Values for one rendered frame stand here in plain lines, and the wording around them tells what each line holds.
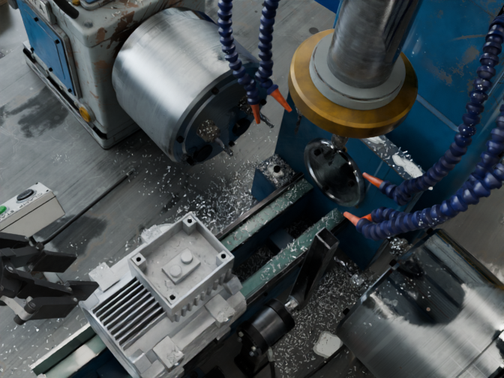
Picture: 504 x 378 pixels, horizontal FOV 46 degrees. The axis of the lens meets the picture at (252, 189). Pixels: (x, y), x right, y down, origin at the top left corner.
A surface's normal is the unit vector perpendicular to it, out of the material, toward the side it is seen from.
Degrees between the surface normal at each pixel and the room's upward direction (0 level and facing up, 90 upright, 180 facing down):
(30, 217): 51
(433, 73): 90
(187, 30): 6
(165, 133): 73
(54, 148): 0
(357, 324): 66
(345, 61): 90
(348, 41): 90
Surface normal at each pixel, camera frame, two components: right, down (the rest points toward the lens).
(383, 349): -0.63, 0.29
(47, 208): 0.58, 0.21
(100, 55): 0.66, 0.68
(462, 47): -0.74, 0.54
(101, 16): 0.10, -0.50
